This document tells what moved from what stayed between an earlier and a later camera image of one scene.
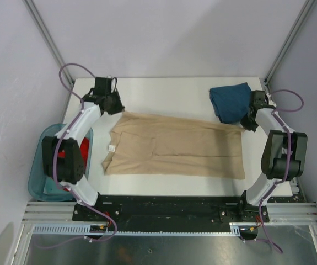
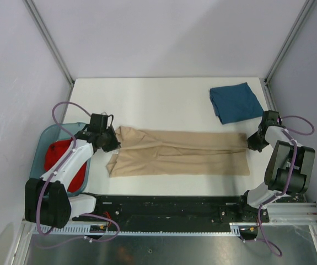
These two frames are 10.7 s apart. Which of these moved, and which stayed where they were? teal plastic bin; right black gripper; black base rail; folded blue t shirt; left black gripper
Moved: right black gripper; left black gripper
Stayed: folded blue t shirt; black base rail; teal plastic bin
